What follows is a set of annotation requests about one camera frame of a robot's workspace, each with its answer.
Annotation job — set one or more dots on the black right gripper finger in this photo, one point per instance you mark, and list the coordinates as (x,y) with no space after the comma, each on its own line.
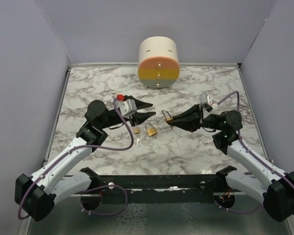
(194,111)
(187,123)

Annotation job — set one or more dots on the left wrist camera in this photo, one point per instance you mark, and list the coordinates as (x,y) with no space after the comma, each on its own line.
(126,105)

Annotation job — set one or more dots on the round three-drawer storage box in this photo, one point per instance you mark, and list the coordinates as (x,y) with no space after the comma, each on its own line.
(158,65)

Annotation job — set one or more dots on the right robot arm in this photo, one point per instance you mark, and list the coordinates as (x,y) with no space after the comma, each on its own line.
(268,184)

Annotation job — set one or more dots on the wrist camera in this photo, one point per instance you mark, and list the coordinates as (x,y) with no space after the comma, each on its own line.
(126,105)
(207,103)

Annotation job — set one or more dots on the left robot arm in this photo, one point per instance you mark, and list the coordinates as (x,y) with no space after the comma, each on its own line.
(37,194)

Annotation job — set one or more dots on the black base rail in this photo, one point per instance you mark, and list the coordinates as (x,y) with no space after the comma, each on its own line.
(155,189)

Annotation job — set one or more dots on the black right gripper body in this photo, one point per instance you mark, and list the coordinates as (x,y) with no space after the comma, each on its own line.
(201,116)

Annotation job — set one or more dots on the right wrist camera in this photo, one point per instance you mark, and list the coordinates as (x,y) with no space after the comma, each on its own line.
(207,103)

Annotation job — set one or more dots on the medium brass padlock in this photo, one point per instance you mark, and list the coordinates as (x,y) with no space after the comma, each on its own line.
(151,130)

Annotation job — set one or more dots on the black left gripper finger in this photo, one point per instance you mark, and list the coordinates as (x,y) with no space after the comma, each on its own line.
(142,117)
(142,105)

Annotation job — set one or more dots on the small brass padlock long shackle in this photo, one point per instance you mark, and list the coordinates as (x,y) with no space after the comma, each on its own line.
(136,129)

